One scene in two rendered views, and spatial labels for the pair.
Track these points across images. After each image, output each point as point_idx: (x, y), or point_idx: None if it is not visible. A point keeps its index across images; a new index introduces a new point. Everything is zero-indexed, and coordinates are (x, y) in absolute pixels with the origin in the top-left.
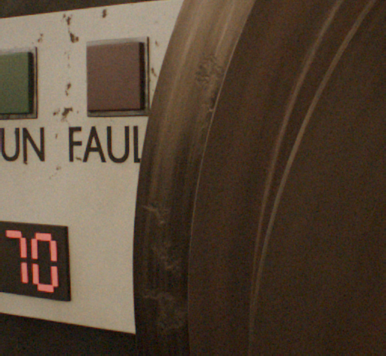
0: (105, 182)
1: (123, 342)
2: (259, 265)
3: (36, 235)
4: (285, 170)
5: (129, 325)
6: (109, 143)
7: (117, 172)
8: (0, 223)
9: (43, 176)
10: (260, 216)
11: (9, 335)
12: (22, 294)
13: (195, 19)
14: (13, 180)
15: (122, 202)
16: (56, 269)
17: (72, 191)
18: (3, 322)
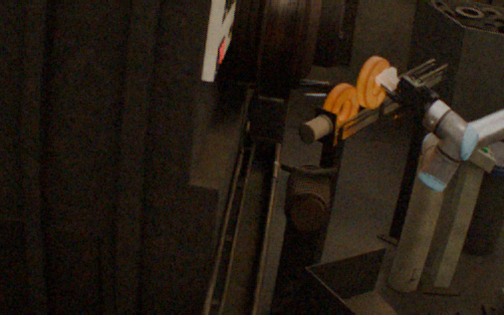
0: (227, 18)
1: None
2: (342, 10)
3: (224, 42)
4: (343, 0)
5: (223, 56)
6: (229, 7)
7: (228, 14)
8: (221, 44)
9: (224, 23)
10: (312, 7)
11: (201, 87)
12: (219, 64)
13: None
14: (222, 28)
15: (227, 22)
16: (223, 50)
17: (225, 24)
18: (201, 84)
